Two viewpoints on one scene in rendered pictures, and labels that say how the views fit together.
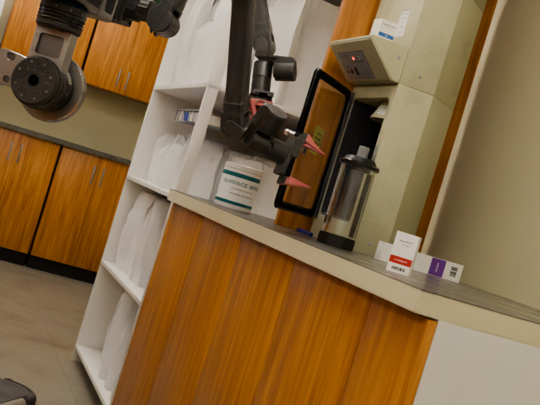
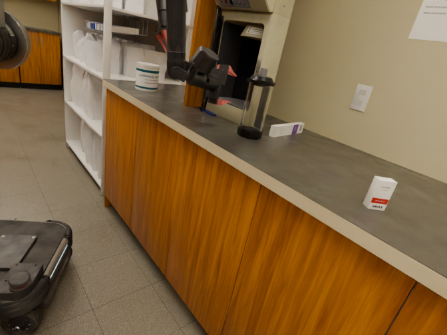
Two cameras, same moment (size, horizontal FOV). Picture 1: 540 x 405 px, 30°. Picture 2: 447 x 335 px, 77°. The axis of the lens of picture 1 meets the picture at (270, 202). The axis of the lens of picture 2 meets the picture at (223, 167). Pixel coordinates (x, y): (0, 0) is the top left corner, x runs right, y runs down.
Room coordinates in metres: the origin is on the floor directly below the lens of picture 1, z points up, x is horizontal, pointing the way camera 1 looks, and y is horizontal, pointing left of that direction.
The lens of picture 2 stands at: (1.64, 0.37, 1.25)
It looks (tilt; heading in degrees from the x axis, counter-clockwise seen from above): 23 degrees down; 334
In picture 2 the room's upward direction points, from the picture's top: 12 degrees clockwise
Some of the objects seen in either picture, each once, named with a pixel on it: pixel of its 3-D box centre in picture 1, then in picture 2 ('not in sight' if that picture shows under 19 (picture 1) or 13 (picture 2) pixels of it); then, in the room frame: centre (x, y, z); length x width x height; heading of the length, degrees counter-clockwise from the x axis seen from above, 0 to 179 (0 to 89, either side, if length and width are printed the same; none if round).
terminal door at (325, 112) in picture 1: (313, 145); (211, 60); (2.88, -0.07, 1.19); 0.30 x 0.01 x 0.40; 157
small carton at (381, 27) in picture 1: (382, 32); not in sight; (2.78, -0.16, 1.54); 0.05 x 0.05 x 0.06; 23
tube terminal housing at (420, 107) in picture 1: (404, 125); (260, 38); (2.92, -0.31, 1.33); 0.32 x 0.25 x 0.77; 18
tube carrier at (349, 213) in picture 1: (347, 202); (255, 107); (2.62, -0.19, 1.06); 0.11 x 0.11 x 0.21
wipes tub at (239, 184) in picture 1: (238, 187); (147, 76); (3.40, 0.12, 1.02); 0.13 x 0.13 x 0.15
